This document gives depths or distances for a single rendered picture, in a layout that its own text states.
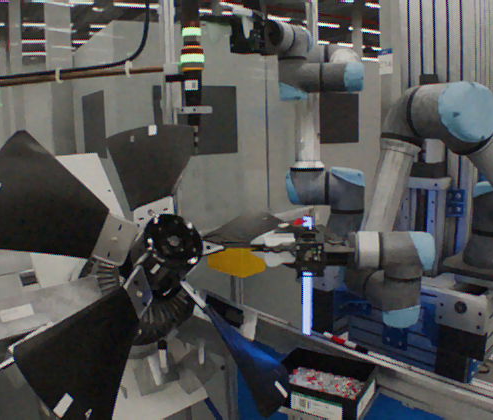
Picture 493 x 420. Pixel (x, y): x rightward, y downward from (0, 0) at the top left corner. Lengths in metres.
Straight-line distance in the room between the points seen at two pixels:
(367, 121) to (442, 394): 4.63
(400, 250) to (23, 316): 0.70
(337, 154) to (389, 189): 4.21
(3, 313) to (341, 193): 1.08
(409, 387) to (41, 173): 0.91
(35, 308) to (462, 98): 0.88
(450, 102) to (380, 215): 0.28
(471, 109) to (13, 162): 0.85
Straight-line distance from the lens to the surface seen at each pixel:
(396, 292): 0.95
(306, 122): 1.56
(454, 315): 1.28
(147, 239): 0.83
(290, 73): 1.20
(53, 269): 1.07
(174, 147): 1.05
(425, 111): 0.98
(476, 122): 0.96
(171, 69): 0.93
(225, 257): 1.40
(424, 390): 1.15
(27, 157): 0.88
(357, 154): 5.44
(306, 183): 1.55
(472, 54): 1.55
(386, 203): 1.03
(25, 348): 0.70
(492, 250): 1.34
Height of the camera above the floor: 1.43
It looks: 10 degrees down
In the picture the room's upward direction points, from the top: 2 degrees counter-clockwise
